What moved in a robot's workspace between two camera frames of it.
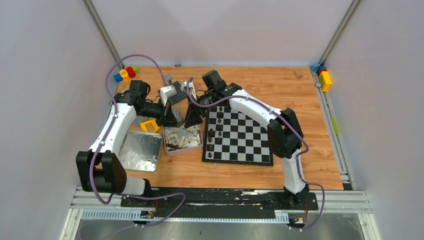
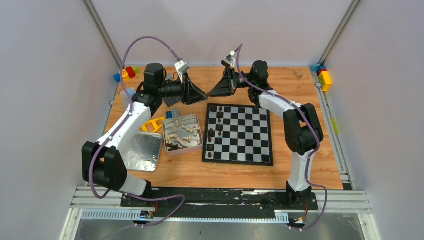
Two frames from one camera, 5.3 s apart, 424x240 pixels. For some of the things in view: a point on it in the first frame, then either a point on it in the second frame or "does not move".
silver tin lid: (140, 151) does not move
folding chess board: (231, 137) does not move
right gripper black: (193, 116) -> (227, 86)
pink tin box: (179, 139) does not move
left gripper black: (166, 108) -> (187, 91)
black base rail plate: (219, 203) does not move
